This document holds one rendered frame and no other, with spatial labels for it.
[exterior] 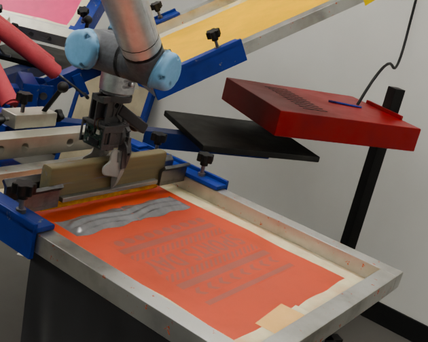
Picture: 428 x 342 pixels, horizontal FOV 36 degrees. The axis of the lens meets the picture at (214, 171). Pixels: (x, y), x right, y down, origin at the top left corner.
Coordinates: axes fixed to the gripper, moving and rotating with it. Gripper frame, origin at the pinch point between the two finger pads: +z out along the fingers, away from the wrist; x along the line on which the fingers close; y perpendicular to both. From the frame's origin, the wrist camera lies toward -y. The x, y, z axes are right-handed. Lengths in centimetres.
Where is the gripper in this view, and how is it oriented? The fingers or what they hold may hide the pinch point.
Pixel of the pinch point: (107, 178)
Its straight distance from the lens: 149.0
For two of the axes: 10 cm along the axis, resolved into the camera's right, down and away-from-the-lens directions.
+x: 7.8, 3.5, -5.2
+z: -2.2, 9.3, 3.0
